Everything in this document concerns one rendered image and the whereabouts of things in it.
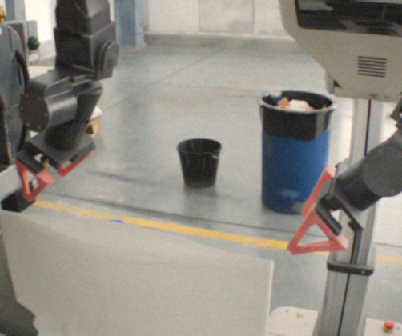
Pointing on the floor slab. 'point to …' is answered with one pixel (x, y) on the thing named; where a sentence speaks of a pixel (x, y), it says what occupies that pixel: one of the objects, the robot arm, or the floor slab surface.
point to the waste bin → (293, 148)
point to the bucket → (199, 161)
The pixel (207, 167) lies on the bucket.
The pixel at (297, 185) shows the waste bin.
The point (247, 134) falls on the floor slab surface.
